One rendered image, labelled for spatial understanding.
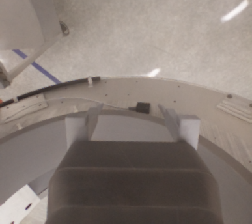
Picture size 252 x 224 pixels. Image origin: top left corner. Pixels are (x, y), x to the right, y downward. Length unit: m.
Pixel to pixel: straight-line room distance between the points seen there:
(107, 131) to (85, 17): 0.84
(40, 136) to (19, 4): 0.67
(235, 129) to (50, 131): 0.57
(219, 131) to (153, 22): 0.82
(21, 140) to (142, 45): 0.92
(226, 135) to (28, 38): 1.01
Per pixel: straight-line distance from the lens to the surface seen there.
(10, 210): 0.87
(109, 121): 0.59
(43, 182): 1.00
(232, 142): 0.59
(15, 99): 0.88
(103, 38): 1.29
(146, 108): 0.61
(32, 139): 0.66
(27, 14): 1.09
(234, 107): 0.66
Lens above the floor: 1.17
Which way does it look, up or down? 51 degrees down
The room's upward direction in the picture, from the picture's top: 168 degrees counter-clockwise
